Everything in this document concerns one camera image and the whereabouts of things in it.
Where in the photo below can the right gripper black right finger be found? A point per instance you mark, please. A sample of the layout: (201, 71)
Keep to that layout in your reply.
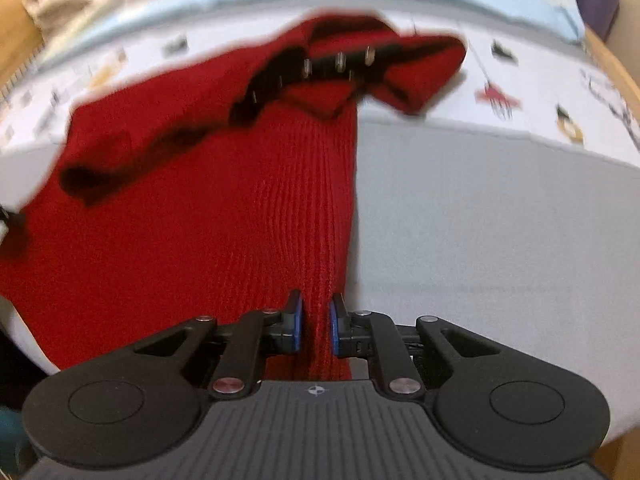
(497, 405)

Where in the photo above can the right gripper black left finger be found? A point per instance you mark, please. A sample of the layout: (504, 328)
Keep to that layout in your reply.
(139, 402)

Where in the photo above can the dark red knitted sweater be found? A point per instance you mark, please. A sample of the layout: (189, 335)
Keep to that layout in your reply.
(217, 189)

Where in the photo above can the grey printed bed sheet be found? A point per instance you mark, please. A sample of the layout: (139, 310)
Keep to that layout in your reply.
(475, 219)

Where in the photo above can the dark purple object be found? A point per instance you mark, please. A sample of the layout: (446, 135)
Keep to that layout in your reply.
(599, 15)

